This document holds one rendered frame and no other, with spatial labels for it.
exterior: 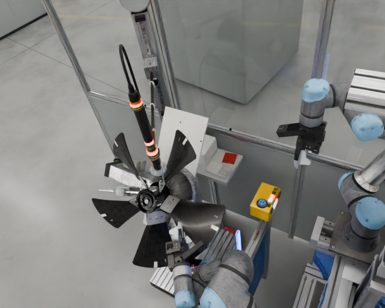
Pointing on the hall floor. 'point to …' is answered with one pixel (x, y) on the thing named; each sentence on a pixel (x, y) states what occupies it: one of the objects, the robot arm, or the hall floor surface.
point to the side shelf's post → (214, 195)
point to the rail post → (266, 251)
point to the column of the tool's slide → (154, 56)
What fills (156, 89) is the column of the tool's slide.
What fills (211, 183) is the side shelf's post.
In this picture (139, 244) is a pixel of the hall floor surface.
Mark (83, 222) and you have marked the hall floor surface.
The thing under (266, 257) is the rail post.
